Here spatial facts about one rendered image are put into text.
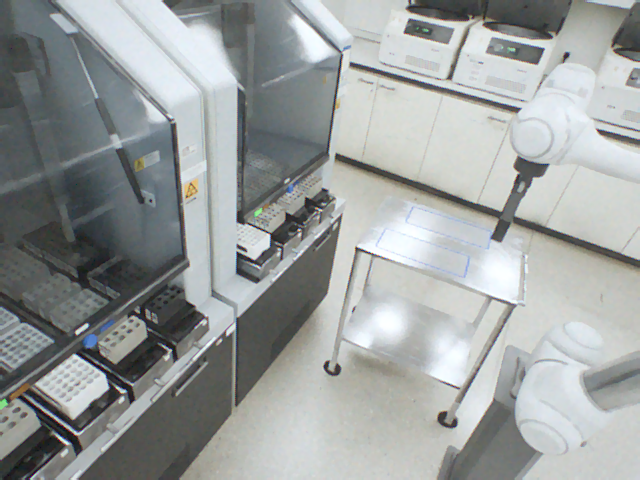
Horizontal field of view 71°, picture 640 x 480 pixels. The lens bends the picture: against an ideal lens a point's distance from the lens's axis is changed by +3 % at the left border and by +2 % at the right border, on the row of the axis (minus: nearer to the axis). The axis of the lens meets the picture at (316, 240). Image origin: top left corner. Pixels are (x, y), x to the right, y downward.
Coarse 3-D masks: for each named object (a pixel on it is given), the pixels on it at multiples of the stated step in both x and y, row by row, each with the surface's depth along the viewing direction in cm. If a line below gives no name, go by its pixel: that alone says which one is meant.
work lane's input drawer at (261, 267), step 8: (272, 248) 160; (240, 256) 156; (264, 256) 156; (272, 256) 159; (280, 256) 164; (240, 264) 157; (248, 264) 154; (256, 264) 154; (264, 264) 154; (272, 264) 160; (248, 272) 157; (256, 272) 154; (264, 272) 157; (272, 272) 160; (280, 272) 160; (272, 280) 156
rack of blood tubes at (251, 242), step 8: (240, 232) 158; (248, 232) 159; (256, 232) 160; (240, 240) 154; (248, 240) 154; (256, 240) 155; (264, 240) 156; (240, 248) 159; (248, 248) 153; (256, 248) 152; (264, 248) 158; (248, 256) 155; (256, 256) 155
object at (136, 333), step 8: (128, 328) 117; (136, 328) 117; (144, 328) 120; (120, 336) 115; (128, 336) 115; (136, 336) 118; (144, 336) 121; (112, 344) 113; (120, 344) 113; (128, 344) 116; (136, 344) 119; (112, 352) 112; (120, 352) 115; (128, 352) 117; (112, 360) 113
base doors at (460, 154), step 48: (384, 96) 346; (432, 96) 328; (384, 144) 366; (432, 144) 346; (480, 144) 327; (624, 144) 285; (480, 192) 345; (528, 192) 328; (576, 192) 313; (624, 192) 298; (624, 240) 313
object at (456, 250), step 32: (384, 224) 181; (416, 224) 183; (448, 224) 186; (480, 224) 189; (384, 256) 164; (416, 256) 166; (448, 256) 169; (480, 256) 171; (512, 256) 173; (352, 288) 180; (480, 288) 156; (512, 288) 158; (352, 320) 209; (384, 320) 212; (416, 320) 214; (448, 320) 217; (480, 320) 214; (384, 352) 197; (416, 352) 199; (448, 352) 201; (480, 352) 172; (448, 384) 189; (448, 416) 196
